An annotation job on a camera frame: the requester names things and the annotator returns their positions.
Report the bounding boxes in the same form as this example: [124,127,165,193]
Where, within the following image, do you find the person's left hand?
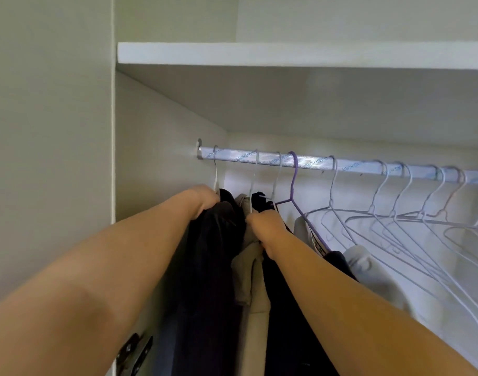
[187,185,221,222]

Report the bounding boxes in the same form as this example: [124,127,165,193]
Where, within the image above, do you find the person's left forearm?
[0,190,200,376]

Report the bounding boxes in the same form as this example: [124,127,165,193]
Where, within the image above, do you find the thin white clothes hanger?
[247,149,261,216]

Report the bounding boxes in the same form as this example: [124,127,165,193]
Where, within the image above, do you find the silver closet rod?
[198,146,478,185]

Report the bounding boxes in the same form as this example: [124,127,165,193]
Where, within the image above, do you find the row of white wire hangers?
[212,145,478,310]

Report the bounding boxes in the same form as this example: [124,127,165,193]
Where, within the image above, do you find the white hanging garment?
[293,214,417,323]

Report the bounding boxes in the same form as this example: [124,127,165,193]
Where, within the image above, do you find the dark navy garment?
[324,250,359,283]

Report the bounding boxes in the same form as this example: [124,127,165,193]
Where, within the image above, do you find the purple clothes hanger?
[274,151,330,255]

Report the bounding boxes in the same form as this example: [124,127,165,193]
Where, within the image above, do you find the person's right hand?
[245,209,291,260]

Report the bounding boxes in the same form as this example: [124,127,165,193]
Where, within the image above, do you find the person's right forearm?
[264,229,478,376]

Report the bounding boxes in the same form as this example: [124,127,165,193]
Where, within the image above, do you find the black hanging garment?
[250,192,341,376]

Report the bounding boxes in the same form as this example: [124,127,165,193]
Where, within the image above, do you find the dark brown garment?
[156,188,248,376]

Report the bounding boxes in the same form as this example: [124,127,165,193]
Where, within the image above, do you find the white wardrobe shelf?
[117,42,478,70]

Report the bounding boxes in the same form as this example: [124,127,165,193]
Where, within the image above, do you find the beige hanging garment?
[230,193,272,376]

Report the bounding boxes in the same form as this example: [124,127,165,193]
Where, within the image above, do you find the metal door hinge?
[115,333,154,376]

